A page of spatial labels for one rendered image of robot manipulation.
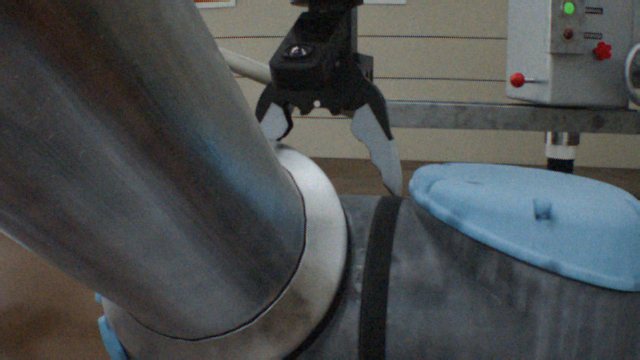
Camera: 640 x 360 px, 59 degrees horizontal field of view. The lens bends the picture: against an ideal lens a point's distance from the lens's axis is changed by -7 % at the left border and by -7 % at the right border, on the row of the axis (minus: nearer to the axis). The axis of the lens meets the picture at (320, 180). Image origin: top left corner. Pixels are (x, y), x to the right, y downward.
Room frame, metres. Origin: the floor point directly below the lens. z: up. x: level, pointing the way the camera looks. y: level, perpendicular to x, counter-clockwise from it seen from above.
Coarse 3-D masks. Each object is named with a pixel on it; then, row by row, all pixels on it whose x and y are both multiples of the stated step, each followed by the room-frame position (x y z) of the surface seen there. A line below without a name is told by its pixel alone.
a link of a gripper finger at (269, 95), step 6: (270, 84) 0.59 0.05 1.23; (264, 90) 0.59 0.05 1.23; (270, 90) 0.58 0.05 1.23; (276, 90) 0.58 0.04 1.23; (264, 96) 0.59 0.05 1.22; (270, 96) 0.58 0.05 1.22; (276, 96) 0.58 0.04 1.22; (282, 96) 0.58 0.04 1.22; (258, 102) 0.59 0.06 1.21; (264, 102) 0.59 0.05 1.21; (270, 102) 0.58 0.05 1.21; (276, 102) 0.58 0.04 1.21; (282, 102) 0.58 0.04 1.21; (258, 108) 0.59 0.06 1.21; (264, 108) 0.59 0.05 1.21; (258, 114) 0.59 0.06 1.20; (264, 114) 0.59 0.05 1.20; (258, 120) 0.59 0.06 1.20
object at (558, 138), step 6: (546, 132) 1.30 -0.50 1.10; (552, 132) 1.28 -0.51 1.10; (558, 132) 1.27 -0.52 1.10; (564, 132) 1.26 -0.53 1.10; (546, 138) 1.30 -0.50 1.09; (552, 138) 1.28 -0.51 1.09; (558, 138) 1.27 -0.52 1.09; (564, 138) 1.26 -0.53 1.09; (570, 138) 1.26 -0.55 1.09; (576, 138) 1.27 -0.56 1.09; (558, 144) 1.27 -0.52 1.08; (564, 144) 1.26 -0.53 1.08; (570, 144) 1.26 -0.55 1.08; (576, 144) 1.27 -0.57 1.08
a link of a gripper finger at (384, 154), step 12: (360, 108) 0.56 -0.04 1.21; (360, 120) 0.56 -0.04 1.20; (372, 120) 0.55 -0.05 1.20; (360, 132) 0.56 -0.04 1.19; (372, 132) 0.55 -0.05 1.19; (372, 144) 0.55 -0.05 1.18; (384, 144) 0.55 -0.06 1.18; (372, 156) 0.55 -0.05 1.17; (384, 156) 0.55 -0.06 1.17; (396, 156) 0.55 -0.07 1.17; (384, 168) 0.55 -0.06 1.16; (396, 168) 0.55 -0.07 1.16; (384, 180) 0.55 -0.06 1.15; (396, 180) 0.55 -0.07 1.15; (396, 192) 0.55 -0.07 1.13
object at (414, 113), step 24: (408, 120) 1.20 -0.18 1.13; (432, 120) 1.20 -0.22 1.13; (456, 120) 1.21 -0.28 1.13; (480, 120) 1.21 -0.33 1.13; (504, 120) 1.22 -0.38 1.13; (528, 120) 1.23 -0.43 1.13; (552, 120) 1.23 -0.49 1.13; (576, 120) 1.24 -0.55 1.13; (600, 120) 1.24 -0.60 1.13; (624, 120) 1.25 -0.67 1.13
